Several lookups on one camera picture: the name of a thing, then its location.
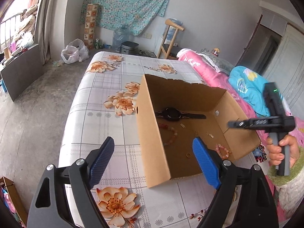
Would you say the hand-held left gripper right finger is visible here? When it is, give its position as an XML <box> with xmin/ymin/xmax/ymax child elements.
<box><xmin>192</xmin><ymin>136</ymin><xmax>280</xmax><ymax>228</ymax></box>

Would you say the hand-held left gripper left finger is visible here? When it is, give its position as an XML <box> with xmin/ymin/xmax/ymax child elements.
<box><xmin>27</xmin><ymin>136</ymin><xmax>115</xmax><ymax>228</ymax></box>

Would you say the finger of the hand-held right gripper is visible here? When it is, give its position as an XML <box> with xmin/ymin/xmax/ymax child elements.
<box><xmin>227</xmin><ymin>120</ymin><xmax>250</xmax><ymax>129</ymax></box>

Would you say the pink bead bracelet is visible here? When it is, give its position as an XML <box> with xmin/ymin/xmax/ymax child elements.
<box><xmin>215</xmin><ymin>143</ymin><xmax>232</xmax><ymax>160</ymax></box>

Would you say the dark red bead bracelet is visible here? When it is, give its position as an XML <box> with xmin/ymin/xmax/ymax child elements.
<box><xmin>157</xmin><ymin>123</ymin><xmax>179</xmax><ymax>147</ymax></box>

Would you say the brown cardboard box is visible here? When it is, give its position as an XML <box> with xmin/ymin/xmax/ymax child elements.
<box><xmin>135</xmin><ymin>74</ymin><xmax>262</xmax><ymax>189</ymax></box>

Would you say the black wristwatch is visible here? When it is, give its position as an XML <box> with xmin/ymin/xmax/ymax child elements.
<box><xmin>154</xmin><ymin>107</ymin><xmax>207</xmax><ymax>122</ymax></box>

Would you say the person's right forearm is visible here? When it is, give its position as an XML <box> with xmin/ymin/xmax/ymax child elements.
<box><xmin>267</xmin><ymin>147</ymin><xmax>304</xmax><ymax>215</ymax></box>

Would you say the person's right hand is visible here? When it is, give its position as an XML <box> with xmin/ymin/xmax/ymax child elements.
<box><xmin>266</xmin><ymin>134</ymin><xmax>300</xmax><ymax>169</ymax></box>

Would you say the floral tablecloth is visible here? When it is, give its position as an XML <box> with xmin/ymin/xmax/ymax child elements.
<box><xmin>58</xmin><ymin>51</ymin><xmax>260</xmax><ymax>228</ymax></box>

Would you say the white wardrobe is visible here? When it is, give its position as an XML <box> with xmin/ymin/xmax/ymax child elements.
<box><xmin>263</xmin><ymin>11</ymin><xmax>304</xmax><ymax>105</ymax></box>

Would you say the dark doorway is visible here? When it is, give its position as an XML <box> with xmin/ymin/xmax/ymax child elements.
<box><xmin>242</xmin><ymin>14</ymin><xmax>282</xmax><ymax>77</ymax></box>

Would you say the grey lace cushion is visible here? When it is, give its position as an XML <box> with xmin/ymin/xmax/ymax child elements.
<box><xmin>199</xmin><ymin>52</ymin><xmax>236</xmax><ymax>74</ymax></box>

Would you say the brown paper bag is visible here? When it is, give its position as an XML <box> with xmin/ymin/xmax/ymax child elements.
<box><xmin>0</xmin><ymin>176</ymin><xmax>28</xmax><ymax>226</ymax></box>

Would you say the wooden chair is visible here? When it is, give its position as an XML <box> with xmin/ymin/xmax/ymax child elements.
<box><xmin>156</xmin><ymin>19</ymin><xmax>185</xmax><ymax>60</ymax></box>

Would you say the white plastic bag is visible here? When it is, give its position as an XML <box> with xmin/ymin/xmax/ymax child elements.
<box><xmin>61</xmin><ymin>38</ymin><xmax>90</xmax><ymax>64</ymax></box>

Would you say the grey rice cooker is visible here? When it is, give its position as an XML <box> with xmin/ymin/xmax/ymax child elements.
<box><xmin>120</xmin><ymin>41</ymin><xmax>140</xmax><ymax>55</ymax></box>

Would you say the dark flat board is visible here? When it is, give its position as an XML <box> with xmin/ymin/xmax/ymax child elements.
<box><xmin>0</xmin><ymin>44</ymin><xmax>41</xmax><ymax>101</ymax></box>

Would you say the clear water jug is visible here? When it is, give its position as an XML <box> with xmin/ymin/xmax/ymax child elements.
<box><xmin>112</xmin><ymin>25</ymin><xmax>130</xmax><ymax>53</ymax></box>

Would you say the patterned paper roll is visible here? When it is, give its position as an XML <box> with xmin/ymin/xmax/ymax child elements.
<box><xmin>83</xmin><ymin>3</ymin><xmax>99</xmax><ymax>49</ymax></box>

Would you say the grey curtain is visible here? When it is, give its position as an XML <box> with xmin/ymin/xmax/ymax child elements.
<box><xmin>35</xmin><ymin>0</ymin><xmax>72</xmax><ymax>63</ymax></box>

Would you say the metal window railing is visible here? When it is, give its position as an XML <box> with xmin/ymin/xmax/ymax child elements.
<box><xmin>0</xmin><ymin>14</ymin><xmax>27</xmax><ymax>53</ymax></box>

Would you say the teal floral wall cloth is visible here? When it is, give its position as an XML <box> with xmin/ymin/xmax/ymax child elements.
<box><xmin>80</xmin><ymin>0</ymin><xmax>174</xmax><ymax>36</ymax></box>

